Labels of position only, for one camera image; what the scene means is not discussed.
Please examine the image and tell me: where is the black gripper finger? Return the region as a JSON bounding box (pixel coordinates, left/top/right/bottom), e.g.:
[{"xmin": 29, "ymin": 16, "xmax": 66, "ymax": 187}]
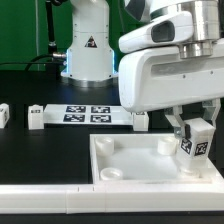
[
  {"xmin": 164, "ymin": 106, "xmax": 185, "ymax": 138},
  {"xmin": 202, "ymin": 99, "xmax": 221, "ymax": 126}
]

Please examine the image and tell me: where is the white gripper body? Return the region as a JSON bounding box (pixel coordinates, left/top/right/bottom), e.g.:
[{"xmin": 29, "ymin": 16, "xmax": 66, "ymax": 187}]
[{"xmin": 119, "ymin": 41, "xmax": 224, "ymax": 112}]

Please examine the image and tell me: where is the white square tabletop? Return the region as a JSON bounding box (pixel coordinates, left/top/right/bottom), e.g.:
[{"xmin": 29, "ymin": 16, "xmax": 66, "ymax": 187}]
[{"xmin": 90, "ymin": 134, "xmax": 224, "ymax": 184}]

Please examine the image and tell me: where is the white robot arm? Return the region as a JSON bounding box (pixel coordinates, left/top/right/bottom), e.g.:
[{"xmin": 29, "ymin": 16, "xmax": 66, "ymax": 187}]
[{"xmin": 62, "ymin": 0, "xmax": 224, "ymax": 137}]

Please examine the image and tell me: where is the white L-shaped obstacle fence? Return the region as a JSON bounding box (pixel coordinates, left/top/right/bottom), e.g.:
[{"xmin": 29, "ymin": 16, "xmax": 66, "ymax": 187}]
[{"xmin": 0, "ymin": 184, "xmax": 224, "ymax": 214}]

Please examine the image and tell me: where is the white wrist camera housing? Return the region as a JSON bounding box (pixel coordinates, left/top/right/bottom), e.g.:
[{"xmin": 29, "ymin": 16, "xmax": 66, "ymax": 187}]
[{"xmin": 119, "ymin": 11, "xmax": 193, "ymax": 53}]

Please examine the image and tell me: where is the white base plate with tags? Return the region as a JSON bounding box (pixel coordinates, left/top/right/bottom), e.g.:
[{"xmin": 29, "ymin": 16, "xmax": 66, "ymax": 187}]
[{"xmin": 44, "ymin": 104, "xmax": 133, "ymax": 125}]

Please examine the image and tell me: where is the black cable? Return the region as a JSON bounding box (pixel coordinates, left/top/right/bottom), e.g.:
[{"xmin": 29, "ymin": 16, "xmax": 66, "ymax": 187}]
[{"xmin": 0, "ymin": 54, "xmax": 66, "ymax": 72}]

